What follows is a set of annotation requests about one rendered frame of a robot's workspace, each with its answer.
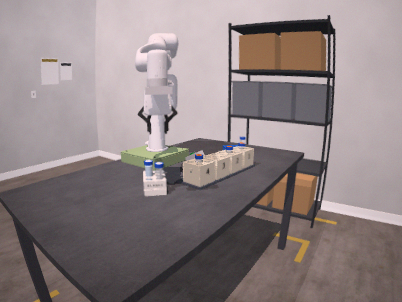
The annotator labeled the blue tube cap with white dot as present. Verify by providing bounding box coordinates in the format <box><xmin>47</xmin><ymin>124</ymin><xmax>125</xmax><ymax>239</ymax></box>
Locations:
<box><xmin>144</xmin><ymin>160</ymin><xmax>153</xmax><ymax>177</ymax></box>

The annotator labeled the white tube rack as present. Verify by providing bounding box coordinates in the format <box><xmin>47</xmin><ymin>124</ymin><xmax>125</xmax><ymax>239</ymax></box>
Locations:
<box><xmin>143</xmin><ymin>170</ymin><xmax>167</xmax><ymax>196</ymax></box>

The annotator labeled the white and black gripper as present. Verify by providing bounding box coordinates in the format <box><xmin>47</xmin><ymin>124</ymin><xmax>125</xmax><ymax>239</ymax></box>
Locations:
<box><xmin>137</xmin><ymin>91</ymin><xmax>178</xmax><ymax>134</ymax></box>

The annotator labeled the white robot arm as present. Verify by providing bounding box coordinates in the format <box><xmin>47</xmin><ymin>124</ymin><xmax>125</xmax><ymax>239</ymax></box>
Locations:
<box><xmin>135</xmin><ymin>33</ymin><xmax>178</xmax><ymax>152</ymax></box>

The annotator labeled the beige bucket adapter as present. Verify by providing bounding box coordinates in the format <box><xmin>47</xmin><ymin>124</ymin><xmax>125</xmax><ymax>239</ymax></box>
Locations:
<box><xmin>203</xmin><ymin>153</ymin><xmax>230</xmax><ymax>180</ymax></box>
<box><xmin>233</xmin><ymin>146</ymin><xmax>254</xmax><ymax>168</ymax></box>
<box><xmin>215</xmin><ymin>150</ymin><xmax>243</xmax><ymax>174</ymax></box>
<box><xmin>183</xmin><ymin>159</ymin><xmax>215</xmax><ymax>187</ymax></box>

